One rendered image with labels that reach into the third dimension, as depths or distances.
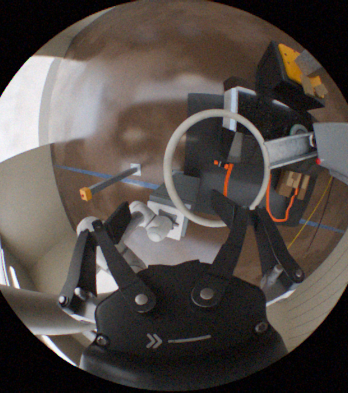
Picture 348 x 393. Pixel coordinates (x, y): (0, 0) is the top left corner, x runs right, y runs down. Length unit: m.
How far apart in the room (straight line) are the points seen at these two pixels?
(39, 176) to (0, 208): 2.43
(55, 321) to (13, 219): 6.44
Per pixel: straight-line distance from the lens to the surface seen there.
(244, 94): 0.94
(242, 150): 0.98
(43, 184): 6.38
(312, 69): 1.47
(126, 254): 0.43
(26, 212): 6.51
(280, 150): 0.67
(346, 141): 0.66
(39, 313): 0.17
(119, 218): 0.16
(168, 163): 0.41
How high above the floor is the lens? 1.68
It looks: 59 degrees down
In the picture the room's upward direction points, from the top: 142 degrees counter-clockwise
